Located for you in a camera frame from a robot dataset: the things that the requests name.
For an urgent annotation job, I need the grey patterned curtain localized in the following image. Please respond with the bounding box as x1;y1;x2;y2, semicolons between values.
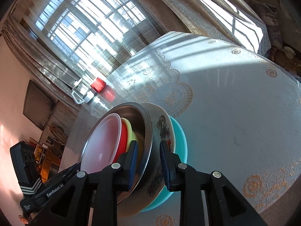
141;0;270;54
0;16;83;113

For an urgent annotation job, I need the teal plastic plate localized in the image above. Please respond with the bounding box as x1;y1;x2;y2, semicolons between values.
141;115;188;213

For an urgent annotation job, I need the wooden rack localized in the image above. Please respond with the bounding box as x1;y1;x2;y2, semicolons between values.
48;125;64;142

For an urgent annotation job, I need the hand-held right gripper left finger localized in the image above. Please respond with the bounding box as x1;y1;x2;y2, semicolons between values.
28;140;139;226

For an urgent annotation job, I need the red plastic bowl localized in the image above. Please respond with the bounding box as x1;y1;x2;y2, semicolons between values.
80;113;128;173

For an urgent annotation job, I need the sheer white curtain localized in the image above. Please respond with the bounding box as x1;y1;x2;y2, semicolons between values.
24;0;170;85

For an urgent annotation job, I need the large white printed plate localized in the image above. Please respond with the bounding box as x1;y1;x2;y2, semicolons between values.
122;102;177;217

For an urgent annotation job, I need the white glass coffee press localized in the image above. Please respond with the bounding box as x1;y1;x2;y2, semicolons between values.
71;78;94;105

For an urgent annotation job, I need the wall television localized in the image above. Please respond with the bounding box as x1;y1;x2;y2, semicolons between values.
23;79;57;128

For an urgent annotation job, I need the orange wooden cabinet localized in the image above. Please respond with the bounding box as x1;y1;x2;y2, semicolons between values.
35;144;64;177

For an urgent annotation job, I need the barred window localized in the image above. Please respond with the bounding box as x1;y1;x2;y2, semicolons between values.
35;0;151;76

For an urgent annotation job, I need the white enamel pot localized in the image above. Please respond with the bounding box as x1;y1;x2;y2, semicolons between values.
282;46;296;59

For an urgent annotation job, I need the yellow plastic bowl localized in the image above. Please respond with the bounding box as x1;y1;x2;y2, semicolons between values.
120;118;141;160

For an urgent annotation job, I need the red mug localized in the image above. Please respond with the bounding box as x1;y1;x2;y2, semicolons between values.
90;77;107;93

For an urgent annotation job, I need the stainless steel bowl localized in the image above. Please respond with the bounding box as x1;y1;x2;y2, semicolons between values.
82;102;154;205

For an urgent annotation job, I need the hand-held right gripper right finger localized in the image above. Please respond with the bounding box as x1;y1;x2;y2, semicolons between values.
159;140;268;226

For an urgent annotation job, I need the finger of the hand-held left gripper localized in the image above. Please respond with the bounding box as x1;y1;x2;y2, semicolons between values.
55;162;81;180

